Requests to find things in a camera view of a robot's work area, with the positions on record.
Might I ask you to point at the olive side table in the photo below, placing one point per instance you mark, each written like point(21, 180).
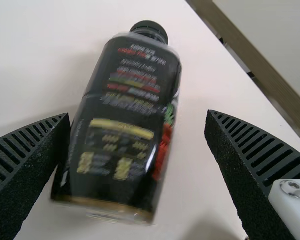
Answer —
point(252, 50)

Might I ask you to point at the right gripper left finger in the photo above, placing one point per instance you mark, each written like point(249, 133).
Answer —
point(22, 165)

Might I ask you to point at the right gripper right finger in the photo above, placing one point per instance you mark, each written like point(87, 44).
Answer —
point(250, 162)

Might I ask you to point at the dark coffee bottle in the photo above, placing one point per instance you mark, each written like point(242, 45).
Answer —
point(125, 105)

